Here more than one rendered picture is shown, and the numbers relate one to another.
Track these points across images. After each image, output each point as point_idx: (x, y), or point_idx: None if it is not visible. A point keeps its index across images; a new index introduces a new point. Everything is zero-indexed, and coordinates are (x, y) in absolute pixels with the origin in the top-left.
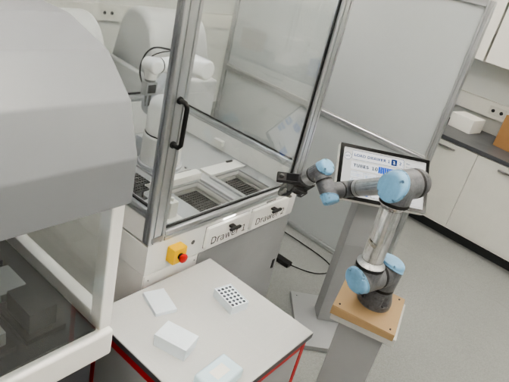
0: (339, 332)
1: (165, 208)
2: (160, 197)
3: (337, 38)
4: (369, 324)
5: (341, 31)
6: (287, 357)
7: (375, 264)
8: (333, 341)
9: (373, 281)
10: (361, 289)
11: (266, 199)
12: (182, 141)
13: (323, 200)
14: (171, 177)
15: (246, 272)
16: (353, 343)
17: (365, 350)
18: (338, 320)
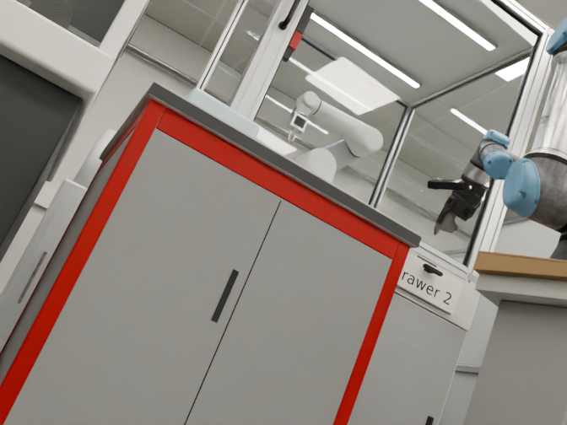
0: (498, 332)
1: (253, 104)
2: (251, 80)
3: (535, 82)
4: (547, 260)
5: (540, 78)
6: (357, 228)
7: (549, 147)
8: (485, 358)
9: (546, 171)
10: (523, 180)
11: (416, 248)
12: (292, 9)
13: (486, 160)
14: (271, 67)
15: (369, 384)
16: (525, 349)
17: (552, 357)
18: (491, 285)
